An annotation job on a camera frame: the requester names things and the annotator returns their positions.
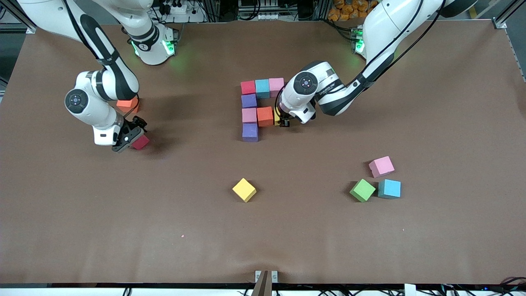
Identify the brown wooden strip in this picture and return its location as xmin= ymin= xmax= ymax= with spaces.
xmin=251 ymin=270 xmax=268 ymax=296

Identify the orange snack bag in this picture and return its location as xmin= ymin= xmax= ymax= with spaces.
xmin=328 ymin=0 xmax=378 ymax=22

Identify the green foam cube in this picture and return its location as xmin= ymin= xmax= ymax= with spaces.
xmin=349 ymin=178 xmax=376 ymax=202

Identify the metal clamp bracket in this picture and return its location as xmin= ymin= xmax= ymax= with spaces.
xmin=255 ymin=270 xmax=279 ymax=284

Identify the brown paper table cover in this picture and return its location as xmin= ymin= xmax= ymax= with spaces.
xmin=0 ymin=18 xmax=526 ymax=286

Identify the orange foam cube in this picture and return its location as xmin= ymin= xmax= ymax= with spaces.
xmin=116 ymin=97 xmax=140 ymax=114
xmin=257 ymin=106 xmax=274 ymax=127

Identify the aluminium frame profile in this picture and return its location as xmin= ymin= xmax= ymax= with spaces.
xmin=0 ymin=0 xmax=37 ymax=34
xmin=491 ymin=0 xmax=526 ymax=30

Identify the white power strip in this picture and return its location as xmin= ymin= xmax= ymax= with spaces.
xmin=158 ymin=0 xmax=194 ymax=16

